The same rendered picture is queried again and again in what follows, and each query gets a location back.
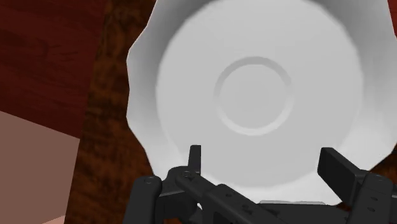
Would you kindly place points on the white scalloped plate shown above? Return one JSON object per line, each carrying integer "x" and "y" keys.
{"x": 254, "y": 96}

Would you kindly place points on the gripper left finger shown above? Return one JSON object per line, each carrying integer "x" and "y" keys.
{"x": 189, "y": 186}

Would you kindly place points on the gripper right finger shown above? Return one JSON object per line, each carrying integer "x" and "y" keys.
{"x": 356, "y": 183}

